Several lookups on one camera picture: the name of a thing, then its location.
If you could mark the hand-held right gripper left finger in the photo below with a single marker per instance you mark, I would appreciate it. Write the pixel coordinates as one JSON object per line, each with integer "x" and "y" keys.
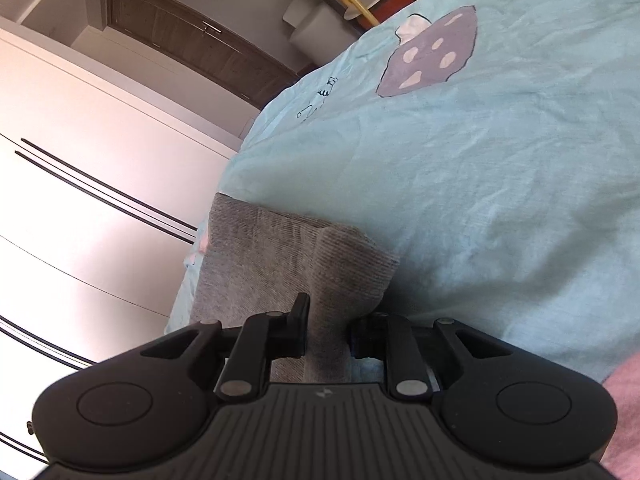
{"x": 301, "y": 325}

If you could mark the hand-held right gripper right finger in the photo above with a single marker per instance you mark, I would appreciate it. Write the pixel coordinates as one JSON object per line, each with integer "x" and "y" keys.
{"x": 364, "y": 336}

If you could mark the grey blanket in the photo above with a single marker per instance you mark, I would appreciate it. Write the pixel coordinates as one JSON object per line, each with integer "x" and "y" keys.
{"x": 280, "y": 260}

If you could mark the light blue printed bedsheet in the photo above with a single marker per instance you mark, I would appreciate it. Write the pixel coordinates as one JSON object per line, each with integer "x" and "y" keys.
{"x": 475, "y": 160}

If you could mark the white wardrobe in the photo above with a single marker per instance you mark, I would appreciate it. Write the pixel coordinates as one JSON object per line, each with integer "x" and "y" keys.
{"x": 90, "y": 210}

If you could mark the pink cloth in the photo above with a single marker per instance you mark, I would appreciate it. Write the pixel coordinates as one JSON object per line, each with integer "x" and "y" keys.
{"x": 625, "y": 420}

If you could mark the dark wooden door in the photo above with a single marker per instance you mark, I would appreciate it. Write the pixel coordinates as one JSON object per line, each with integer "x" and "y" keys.
{"x": 200, "y": 42}

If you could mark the white bin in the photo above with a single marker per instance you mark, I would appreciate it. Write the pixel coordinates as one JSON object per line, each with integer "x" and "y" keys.
{"x": 315, "y": 25}

